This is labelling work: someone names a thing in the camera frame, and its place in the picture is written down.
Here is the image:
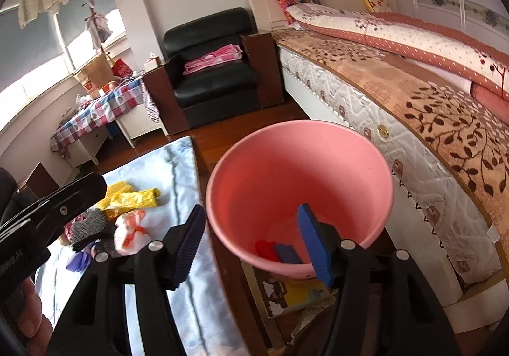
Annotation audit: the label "yellow mesh scrap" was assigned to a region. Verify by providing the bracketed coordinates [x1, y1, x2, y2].
[97, 181, 134, 210]

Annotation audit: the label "pink folded cloth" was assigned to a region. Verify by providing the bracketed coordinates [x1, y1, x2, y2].
[183, 44, 244, 75]

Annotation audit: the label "brown leaf pattern bedspread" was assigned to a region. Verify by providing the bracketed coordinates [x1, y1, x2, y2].
[272, 29, 509, 221]

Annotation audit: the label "large curved window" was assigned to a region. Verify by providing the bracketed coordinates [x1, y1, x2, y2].
[0, 0, 130, 102]

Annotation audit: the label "purple plastic wrapper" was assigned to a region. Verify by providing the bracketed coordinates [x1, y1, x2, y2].
[66, 250, 94, 273]

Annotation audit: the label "black leather armchair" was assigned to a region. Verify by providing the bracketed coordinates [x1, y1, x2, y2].
[163, 7, 261, 129]

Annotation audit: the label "brown wooden side cabinet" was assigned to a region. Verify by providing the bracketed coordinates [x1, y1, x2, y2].
[142, 56, 191, 136]
[240, 32, 285, 110]

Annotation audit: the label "white quilted mattress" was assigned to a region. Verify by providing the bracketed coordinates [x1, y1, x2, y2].
[276, 42, 502, 301]

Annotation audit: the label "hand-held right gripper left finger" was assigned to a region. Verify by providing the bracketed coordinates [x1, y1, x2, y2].
[52, 204, 207, 356]

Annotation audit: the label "red box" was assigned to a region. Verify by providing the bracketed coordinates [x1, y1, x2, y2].
[111, 58, 132, 78]

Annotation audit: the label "pink plastic bucket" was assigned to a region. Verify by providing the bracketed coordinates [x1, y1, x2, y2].
[206, 120, 394, 281]

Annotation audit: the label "yellow plastic wrapper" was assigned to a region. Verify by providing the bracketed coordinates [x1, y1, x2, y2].
[105, 188, 161, 220]

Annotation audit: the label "dark wooden low cabinet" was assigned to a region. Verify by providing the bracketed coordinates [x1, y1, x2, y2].
[18, 162, 60, 198]

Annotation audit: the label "checkered cloth side table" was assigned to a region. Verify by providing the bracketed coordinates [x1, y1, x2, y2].
[50, 75, 144, 160]

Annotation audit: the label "white pink dotted quilt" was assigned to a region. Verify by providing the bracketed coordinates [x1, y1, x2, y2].
[285, 4, 509, 102]

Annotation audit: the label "wooden coat rack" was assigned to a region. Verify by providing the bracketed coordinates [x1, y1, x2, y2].
[81, 2, 114, 62]

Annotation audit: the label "white desk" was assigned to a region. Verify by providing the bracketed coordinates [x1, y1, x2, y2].
[59, 101, 168, 166]

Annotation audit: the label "light blue tablecloth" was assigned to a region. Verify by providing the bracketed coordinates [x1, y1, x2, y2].
[34, 136, 255, 356]

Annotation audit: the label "person's left hand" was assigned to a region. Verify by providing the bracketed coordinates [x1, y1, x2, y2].
[18, 278, 54, 341]

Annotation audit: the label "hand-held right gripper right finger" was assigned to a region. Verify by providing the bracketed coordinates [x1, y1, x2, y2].
[297, 203, 462, 356]

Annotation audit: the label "yellow flat box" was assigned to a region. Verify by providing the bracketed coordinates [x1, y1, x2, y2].
[361, 0, 392, 14]

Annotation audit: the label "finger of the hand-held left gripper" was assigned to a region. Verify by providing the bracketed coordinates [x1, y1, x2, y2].
[0, 172, 108, 245]

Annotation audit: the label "white red plastic wrapper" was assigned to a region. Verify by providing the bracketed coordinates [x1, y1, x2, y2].
[114, 210, 151, 257]

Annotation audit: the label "checked hanging towel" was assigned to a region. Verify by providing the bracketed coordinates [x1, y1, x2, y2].
[142, 87, 160, 125]

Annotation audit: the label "printed floor mat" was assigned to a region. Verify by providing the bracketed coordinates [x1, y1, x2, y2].
[242, 261, 338, 319]

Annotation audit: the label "pink clothes on rack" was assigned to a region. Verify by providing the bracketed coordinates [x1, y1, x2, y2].
[85, 14, 112, 42]

